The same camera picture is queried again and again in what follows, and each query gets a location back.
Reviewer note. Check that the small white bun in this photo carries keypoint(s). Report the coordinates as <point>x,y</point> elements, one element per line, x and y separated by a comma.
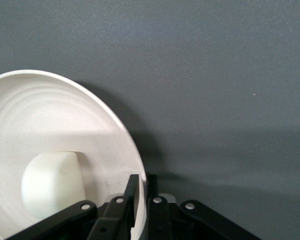
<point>52,182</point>

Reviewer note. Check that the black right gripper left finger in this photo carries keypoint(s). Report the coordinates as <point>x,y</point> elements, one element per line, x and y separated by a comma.
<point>120,215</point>

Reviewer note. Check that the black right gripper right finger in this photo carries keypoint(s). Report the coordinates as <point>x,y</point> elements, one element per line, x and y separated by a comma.
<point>156,217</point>

